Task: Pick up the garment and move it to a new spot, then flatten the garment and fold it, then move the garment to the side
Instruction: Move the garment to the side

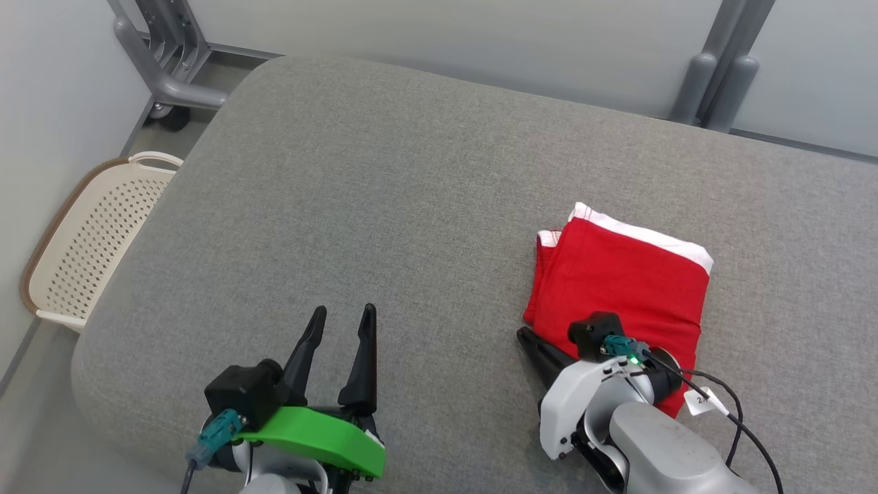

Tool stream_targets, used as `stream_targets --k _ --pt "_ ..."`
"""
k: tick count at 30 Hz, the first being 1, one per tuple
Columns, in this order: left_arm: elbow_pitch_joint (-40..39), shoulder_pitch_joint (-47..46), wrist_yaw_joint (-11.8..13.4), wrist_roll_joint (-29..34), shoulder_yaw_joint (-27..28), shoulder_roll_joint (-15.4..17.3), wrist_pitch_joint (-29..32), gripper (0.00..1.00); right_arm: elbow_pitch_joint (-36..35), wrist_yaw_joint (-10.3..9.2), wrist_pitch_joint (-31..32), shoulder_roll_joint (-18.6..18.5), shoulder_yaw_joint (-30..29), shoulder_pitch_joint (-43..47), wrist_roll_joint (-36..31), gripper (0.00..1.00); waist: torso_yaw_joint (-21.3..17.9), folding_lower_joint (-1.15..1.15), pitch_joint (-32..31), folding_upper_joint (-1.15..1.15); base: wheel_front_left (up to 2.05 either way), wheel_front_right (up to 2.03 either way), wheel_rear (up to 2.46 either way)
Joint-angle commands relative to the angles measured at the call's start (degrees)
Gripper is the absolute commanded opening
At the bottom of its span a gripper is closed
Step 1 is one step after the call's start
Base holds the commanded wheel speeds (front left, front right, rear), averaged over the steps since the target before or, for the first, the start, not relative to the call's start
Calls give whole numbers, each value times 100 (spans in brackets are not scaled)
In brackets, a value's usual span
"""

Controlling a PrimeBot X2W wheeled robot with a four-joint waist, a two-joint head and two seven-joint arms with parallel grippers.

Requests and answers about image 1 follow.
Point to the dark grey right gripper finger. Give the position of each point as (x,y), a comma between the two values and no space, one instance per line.
(557,358)
(538,360)

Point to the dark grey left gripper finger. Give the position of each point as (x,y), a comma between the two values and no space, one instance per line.
(305,363)
(362,377)

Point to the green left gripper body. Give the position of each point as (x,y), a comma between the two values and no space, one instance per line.
(322,436)

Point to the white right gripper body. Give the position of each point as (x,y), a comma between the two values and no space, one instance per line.
(573,405)

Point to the red shorts with white stripes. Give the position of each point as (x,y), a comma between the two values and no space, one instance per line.
(624,288)

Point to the cream perforated laundry basket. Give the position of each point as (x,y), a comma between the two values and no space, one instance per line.
(89,247)

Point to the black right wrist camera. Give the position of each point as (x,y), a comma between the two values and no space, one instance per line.
(593,336)

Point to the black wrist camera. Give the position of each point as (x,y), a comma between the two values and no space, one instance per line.
(240,391)
(593,336)

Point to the teal right camera connector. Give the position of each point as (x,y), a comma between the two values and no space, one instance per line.
(621,346)

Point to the teal camera connector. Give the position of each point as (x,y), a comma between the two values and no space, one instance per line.
(621,346)
(214,436)

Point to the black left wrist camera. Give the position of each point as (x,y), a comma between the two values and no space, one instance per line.
(240,391)

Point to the teal left camera connector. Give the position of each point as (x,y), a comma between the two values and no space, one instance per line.
(214,436)

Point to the grey partition post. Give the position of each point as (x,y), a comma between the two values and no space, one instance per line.
(720,75)

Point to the grey metal frame with caster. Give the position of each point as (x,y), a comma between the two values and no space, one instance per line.
(171,62)

